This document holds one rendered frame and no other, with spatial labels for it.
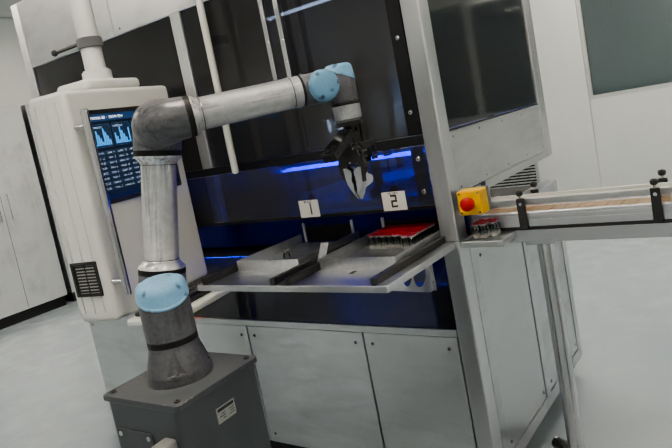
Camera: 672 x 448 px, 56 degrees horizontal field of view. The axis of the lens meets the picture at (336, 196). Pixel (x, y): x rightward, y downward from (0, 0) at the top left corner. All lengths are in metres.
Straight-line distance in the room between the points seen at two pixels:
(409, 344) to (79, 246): 1.11
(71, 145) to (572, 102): 5.15
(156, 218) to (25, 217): 5.11
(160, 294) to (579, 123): 5.44
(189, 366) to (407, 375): 0.89
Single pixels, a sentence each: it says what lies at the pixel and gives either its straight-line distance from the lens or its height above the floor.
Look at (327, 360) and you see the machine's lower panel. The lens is 2.33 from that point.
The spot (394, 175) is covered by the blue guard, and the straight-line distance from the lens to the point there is 1.94.
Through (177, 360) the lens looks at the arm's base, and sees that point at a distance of 1.49.
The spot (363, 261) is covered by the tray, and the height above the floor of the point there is 0.90.
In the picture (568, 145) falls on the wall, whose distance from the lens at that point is 6.53.
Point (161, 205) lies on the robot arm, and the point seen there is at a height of 1.18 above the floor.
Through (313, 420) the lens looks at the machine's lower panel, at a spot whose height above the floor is 0.21.
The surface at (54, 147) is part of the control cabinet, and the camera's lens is 2.18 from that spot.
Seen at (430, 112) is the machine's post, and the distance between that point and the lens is 1.85.
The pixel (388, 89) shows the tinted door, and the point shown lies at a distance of 1.92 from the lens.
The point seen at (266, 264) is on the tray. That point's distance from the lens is 1.98.
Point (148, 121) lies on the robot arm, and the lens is 1.47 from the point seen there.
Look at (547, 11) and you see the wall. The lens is 6.53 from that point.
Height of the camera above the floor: 1.31
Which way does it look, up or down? 7 degrees down
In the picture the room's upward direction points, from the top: 11 degrees counter-clockwise
